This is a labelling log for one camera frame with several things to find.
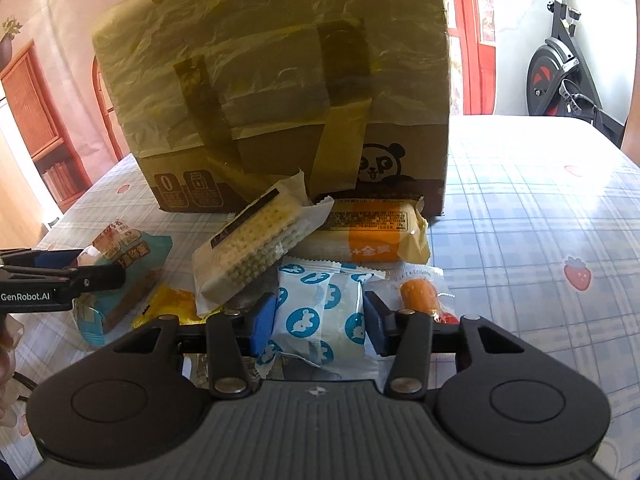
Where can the taped cardboard box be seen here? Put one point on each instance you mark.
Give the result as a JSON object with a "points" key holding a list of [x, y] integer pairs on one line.
{"points": [[275, 60]]}

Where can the white puffed cracker packet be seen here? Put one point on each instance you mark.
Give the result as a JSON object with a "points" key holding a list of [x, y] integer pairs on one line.
{"points": [[255, 240]]}

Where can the black exercise bike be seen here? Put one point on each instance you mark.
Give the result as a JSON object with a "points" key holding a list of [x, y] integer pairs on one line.
{"points": [[550, 70]]}

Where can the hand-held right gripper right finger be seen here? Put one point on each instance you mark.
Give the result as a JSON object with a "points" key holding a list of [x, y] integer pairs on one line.
{"points": [[376, 330]]}

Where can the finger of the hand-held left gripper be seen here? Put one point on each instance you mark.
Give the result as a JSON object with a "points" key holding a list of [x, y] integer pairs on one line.
{"points": [[100, 277], [60, 258]]}

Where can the clear packet with orange sausage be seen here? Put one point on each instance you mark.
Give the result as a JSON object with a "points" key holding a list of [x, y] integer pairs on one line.
{"points": [[420, 292]]}

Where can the teal snack packet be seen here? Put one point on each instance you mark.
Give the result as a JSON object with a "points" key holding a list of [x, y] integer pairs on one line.
{"points": [[142, 260]]}

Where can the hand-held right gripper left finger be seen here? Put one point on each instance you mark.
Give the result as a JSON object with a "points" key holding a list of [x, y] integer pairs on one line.
{"points": [[262, 327]]}

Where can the yellow snack packet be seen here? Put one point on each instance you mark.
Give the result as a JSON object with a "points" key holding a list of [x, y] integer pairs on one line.
{"points": [[172, 305]]}

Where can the checked tablecloth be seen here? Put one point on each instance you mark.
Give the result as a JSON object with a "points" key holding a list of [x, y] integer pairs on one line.
{"points": [[525, 235]]}

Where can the orange and white bread packet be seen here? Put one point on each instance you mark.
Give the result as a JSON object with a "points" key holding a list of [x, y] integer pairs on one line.
{"points": [[380, 245]]}

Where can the white packet with blue dots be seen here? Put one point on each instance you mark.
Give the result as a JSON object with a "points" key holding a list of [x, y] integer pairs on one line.
{"points": [[320, 320]]}

